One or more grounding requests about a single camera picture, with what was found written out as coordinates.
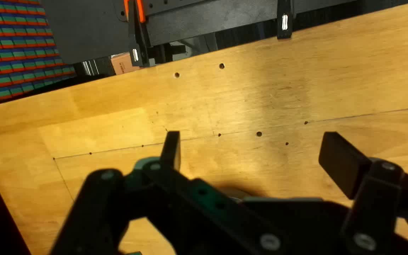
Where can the striped multicolour carpet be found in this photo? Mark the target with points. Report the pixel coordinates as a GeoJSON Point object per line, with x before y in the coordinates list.
{"type": "Point", "coordinates": [12, 47]}

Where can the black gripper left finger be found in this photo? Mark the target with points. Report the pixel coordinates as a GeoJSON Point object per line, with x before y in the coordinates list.
{"type": "Point", "coordinates": [119, 198]}

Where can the small wooden block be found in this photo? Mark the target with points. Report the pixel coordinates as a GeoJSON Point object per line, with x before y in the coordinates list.
{"type": "Point", "coordinates": [122, 62]}

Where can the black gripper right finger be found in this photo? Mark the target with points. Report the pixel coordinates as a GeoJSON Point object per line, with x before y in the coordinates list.
{"type": "Point", "coordinates": [368, 188]}

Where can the black table clamp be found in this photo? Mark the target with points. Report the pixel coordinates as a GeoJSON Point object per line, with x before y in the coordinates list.
{"type": "Point", "coordinates": [284, 18]}

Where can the dark grey cabinet panel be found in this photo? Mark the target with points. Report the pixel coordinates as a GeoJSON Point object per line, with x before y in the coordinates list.
{"type": "Point", "coordinates": [88, 28]}

